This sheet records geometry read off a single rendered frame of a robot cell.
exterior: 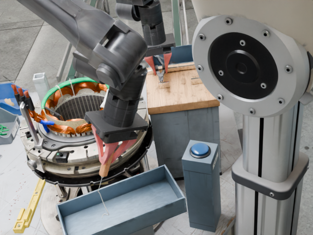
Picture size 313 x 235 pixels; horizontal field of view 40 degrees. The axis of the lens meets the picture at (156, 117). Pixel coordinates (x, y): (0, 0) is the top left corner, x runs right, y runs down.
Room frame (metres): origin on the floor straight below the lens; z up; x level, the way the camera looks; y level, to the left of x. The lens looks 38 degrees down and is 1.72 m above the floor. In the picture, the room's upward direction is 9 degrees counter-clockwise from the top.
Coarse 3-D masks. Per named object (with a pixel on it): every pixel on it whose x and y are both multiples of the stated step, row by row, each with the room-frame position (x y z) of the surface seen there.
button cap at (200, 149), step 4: (196, 144) 0.75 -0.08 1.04; (200, 144) 0.75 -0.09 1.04; (204, 144) 0.75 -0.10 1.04; (192, 148) 0.74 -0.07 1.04; (196, 148) 0.74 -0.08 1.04; (200, 148) 0.74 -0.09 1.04; (204, 148) 0.73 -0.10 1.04; (208, 148) 0.74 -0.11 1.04; (192, 152) 0.73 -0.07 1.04; (196, 152) 0.73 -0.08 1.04; (200, 152) 0.72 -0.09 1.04; (204, 152) 0.72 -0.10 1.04
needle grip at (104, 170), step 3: (111, 156) 0.60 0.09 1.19; (111, 159) 0.60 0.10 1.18; (108, 162) 0.60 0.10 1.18; (102, 165) 0.60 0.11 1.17; (105, 165) 0.60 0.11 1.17; (108, 165) 0.60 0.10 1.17; (102, 168) 0.60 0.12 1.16; (105, 168) 0.59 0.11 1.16; (108, 168) 0.60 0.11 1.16; (99, 171) 0.60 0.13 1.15; (102, 171) 0.59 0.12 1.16; (105, 171) 0.59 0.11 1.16; (108, 171) 0.60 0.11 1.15; (99, 174) 0.60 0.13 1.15; (102, 174) 0.59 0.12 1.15; (105, 174) 0.59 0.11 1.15
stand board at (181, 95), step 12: (168, 72) 1.05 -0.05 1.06; (180, 72) 1.04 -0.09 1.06; (192, 72) 1.03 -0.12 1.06; (156, 84) 1.00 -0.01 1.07; (180, 84) 0.98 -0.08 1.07; (156, 96) 0.94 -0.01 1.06; (168, 96) 0.94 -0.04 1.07; (180, 96) 0.93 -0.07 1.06; (192, 96) 0.92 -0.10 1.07; (204, 96) 0.91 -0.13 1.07; (156, 108) 0.90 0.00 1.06; (168, 108) 0.90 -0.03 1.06; (180, 108) 0.89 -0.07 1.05; (192, 108) 0.89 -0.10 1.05
